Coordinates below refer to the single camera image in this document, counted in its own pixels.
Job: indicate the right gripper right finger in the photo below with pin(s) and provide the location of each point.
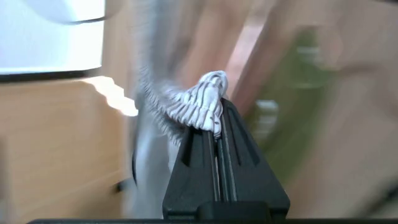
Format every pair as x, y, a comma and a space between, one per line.
248, 174

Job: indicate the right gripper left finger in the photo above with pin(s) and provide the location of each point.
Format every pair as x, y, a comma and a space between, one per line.
192, 180

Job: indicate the green long-sleeved shirt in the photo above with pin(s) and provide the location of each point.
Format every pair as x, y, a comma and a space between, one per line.
289, 130

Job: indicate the pale grey shorts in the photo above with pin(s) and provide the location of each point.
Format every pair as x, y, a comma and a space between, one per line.
199, 105

